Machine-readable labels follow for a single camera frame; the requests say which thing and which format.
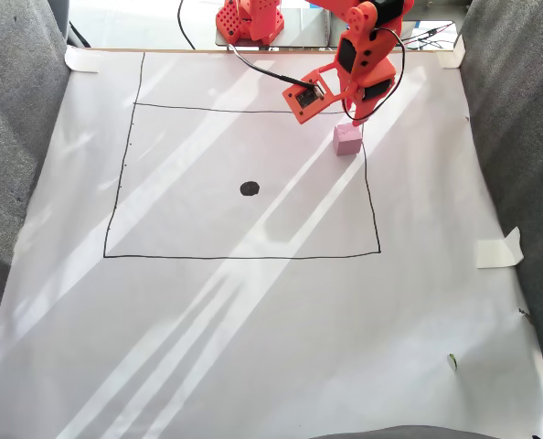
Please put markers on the pink foam cube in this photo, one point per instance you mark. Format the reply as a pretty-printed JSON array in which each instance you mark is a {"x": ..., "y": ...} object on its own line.
[{"x": 347, "y": 142}]

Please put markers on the black dot mark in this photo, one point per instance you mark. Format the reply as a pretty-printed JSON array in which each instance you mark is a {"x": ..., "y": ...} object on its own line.
[{"x": 249, "y": 188}]

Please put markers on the white folded tape piece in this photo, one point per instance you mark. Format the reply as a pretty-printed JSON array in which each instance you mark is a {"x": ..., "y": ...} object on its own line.
[{"x": 495, "y": 253}]

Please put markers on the white paper sheet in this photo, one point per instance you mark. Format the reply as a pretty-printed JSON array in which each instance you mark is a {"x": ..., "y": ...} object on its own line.
[{"x": 271, "y": 320}]

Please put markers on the small green sticker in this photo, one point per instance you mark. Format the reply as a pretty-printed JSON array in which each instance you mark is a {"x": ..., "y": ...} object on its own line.
[{"x": 452, "y": 362}]

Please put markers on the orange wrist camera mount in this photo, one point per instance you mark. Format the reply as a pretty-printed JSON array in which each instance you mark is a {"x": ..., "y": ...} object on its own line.
[{"x": 308, "y": 98}]

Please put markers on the grey foam wall panel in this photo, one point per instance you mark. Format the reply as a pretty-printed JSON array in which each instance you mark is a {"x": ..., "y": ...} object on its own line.
[
  {"x": 15, "y": 137},
  {"x": 518, "y": 137}
]

